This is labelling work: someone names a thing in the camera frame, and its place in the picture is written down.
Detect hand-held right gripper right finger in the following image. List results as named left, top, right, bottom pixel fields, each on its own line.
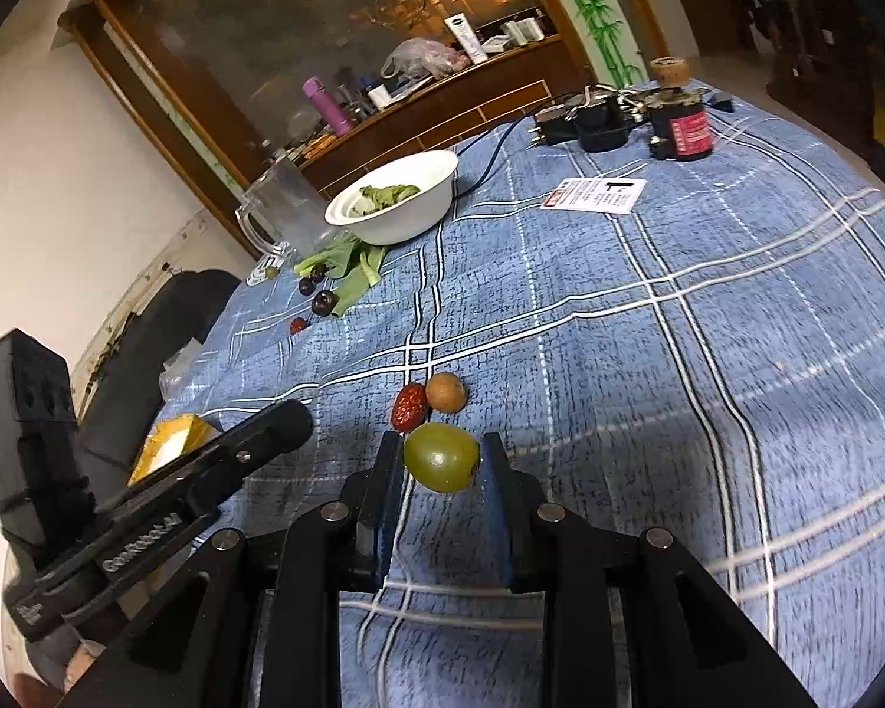
left=481, top=432, right=820, bottom=708

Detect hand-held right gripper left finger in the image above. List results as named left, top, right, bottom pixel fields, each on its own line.
left=59, top=434, right=407, bottom=708

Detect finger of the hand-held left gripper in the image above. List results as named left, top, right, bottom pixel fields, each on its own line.
left=96, top=399, right=314, bottom=532

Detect green jujube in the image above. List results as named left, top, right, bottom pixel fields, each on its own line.
left=403, top=422, right=482, bottom=495

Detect yellow-rimmed white foam box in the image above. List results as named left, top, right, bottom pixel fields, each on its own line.
left=127, top=415, right=226, bottom=488

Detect person's left hand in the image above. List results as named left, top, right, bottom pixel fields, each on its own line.
left=11, top=638, right=108, bottom=705

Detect red jujube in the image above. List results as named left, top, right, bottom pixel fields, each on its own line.
left=391, top=383, right=430, bottom=434

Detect clear plastic bag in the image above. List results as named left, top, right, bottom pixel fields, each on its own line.
left=158, top=339, right=208, bottom=399

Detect brown longan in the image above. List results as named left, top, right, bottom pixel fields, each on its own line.
left=425, top=373, right=468, bottom=414

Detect black leather sofa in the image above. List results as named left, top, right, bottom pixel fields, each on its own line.
left=74, top=269, right=244, bottom=473

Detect blue plaid tablecloth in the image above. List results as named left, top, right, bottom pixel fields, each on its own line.
left=118, top=77, right=885, bottom=708

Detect green vegetable leaves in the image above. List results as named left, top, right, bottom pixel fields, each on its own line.
left=293, top=234, right=388, bottom=314

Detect clear glass pitcher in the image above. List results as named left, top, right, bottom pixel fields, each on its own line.
left=234, top=160, right=333, bottom=261

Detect white bowl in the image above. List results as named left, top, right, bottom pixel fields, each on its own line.
left=324, top=149, right=460, bottom=246

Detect green vegetable in bowl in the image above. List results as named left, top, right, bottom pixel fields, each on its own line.
left=355, top=183, right=421, bottom=217

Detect white printed card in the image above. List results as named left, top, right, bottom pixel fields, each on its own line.
left=540, top=177, right=648, bottom=217

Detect purple bottle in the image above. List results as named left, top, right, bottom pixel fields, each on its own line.
left=302, top=76, right=355, bottom=135

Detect wooden cabinet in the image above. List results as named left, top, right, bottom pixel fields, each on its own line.
left=295, top=33, right=598, bottom=193

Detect wood-framed glass partition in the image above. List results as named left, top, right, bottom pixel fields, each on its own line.
left=59, top=0, right=672, bottom=252

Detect black power adapter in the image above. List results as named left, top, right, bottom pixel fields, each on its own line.
left=576, top=99, right=631, bottom=153
left=532, top=107, right=584, bottom=147

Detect clear bag with pink contents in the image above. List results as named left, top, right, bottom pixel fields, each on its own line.
left=381, top=37, right=467, bottom=81

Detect dark bottle red label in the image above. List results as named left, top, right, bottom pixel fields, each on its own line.
left=649, top=88, right=715, bottom=162

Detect white tube bottle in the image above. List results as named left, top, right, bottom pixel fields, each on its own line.
left=446, top=13, right=488, bottom=66

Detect black cable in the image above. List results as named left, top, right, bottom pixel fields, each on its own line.
left=453, top=114, right=543, bottom=200

